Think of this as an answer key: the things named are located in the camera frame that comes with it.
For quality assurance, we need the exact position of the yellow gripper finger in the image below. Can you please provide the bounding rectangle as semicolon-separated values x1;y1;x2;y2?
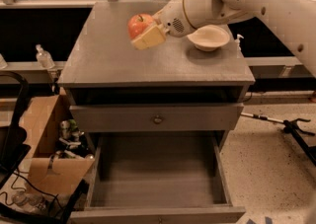
131;24;166;50

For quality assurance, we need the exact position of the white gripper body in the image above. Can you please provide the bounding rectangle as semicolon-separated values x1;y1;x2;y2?
153;0;196;37

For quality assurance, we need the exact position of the red apple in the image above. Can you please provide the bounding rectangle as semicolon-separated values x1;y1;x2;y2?
127;14;154;39

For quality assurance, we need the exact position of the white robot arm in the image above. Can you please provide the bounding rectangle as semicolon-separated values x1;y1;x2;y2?
127;0;316;76

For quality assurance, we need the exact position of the grey wooden drawer cabinet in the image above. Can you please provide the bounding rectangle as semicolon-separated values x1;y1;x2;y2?
58;0;257;224

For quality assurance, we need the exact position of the closed grey upper drawer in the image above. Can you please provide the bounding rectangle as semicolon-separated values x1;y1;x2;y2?
70;103;243;132

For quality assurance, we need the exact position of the open grey middle drawer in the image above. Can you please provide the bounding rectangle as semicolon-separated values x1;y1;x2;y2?
70;132;245;224

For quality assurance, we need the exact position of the white paper bowl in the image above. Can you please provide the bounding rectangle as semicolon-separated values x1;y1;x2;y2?
187;25;230;51

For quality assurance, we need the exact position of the small white pump bottle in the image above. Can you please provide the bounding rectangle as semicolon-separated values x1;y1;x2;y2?
235;34;244;51

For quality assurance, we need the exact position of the clear sanitizer bottle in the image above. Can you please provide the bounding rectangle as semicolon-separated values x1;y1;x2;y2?
36;44;55;69

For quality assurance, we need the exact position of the brown cardboard box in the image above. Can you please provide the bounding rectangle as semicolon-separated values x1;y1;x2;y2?
20;95;95;195

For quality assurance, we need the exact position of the black floor stand tool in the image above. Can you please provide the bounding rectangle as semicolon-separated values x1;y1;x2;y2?
241;112;316;166

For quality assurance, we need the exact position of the black chair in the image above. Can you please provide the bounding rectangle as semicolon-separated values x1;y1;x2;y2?
0;71;31;188

